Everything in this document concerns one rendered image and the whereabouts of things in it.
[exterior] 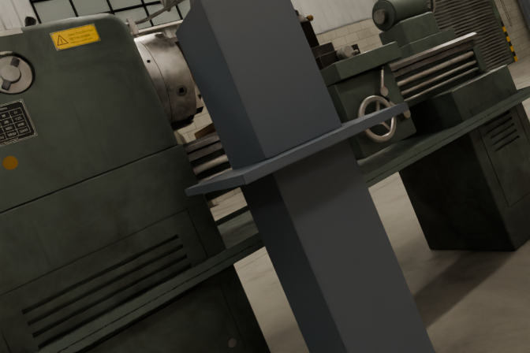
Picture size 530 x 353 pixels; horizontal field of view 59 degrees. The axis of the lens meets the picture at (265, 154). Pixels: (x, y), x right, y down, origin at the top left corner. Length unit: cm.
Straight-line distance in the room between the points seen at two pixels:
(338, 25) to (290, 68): 1020
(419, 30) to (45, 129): 158
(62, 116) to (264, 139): 52
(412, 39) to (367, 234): 126
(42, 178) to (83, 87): 24
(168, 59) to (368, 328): 91
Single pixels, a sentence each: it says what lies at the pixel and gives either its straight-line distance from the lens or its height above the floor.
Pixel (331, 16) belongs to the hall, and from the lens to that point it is 1122.
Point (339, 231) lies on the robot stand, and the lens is 101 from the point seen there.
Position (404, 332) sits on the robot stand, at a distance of 113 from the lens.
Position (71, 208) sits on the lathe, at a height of 81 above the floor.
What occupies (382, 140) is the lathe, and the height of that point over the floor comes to 63.
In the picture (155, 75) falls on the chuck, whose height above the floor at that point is 108.
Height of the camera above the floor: 80
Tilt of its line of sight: 2 degrees down
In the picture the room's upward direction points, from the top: 23 degrees counter-clockwise
